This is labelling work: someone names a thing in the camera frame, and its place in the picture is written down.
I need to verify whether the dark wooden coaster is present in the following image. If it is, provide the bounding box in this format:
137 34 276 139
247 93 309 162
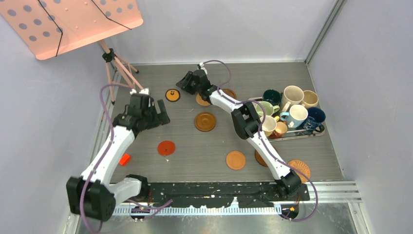
254 150 268 167
223 89 237 99

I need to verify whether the dark green mug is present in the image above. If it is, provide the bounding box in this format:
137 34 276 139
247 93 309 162
262 89 282 106

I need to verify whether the orange red block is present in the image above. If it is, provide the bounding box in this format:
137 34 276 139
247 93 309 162
119 154 131 166

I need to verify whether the light orange wooden coaster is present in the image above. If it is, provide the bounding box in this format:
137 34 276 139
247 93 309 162
225 151 246 170

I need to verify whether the dark wooden coaster far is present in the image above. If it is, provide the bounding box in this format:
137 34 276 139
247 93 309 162
223 89 237 99

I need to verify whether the navy blue mug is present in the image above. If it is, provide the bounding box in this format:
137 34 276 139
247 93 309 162
303 107 326 132

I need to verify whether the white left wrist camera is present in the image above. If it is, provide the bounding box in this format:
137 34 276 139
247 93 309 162
130 88 150 96

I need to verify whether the yellow cup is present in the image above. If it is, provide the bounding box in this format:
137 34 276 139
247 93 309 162
260 115 280 137

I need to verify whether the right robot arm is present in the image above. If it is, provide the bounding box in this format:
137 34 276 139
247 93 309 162
176 69 301 200

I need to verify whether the dark wooden coaster near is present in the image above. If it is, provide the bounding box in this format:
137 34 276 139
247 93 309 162
254 150 268 167

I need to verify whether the small brown cup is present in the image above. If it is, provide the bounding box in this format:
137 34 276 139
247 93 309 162
270 121 288 139

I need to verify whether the red round coaster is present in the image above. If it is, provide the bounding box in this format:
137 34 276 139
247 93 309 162
157 140 176 156

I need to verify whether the light green mug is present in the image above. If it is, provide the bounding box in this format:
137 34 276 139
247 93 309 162
255 101 280 117

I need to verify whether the orange black face coaster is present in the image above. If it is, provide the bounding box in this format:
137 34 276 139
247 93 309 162
165 89 181 102

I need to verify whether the pink music stand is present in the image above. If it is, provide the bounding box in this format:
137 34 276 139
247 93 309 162
0 0 143 90

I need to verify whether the brown wooden coaster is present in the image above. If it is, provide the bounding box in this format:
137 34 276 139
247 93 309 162
194 112 217 132

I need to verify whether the beige mug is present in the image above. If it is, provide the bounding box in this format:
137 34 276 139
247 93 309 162
300 90 319 109

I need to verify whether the cream mug tall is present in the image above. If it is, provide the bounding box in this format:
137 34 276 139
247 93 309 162
281 85 304 112

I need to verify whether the white light blue mug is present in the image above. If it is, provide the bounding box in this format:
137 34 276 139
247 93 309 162
280 104 308 128

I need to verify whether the woven rattan coaster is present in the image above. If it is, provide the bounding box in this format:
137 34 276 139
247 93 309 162
287 159 311 183
196 94 211 106

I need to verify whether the metal tray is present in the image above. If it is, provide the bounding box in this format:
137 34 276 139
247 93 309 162
268 114 325 141

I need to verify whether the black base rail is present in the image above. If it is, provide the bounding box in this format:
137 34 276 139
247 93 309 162
131 182 310 208

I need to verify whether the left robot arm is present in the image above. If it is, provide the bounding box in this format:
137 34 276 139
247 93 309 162
66 94 170 221

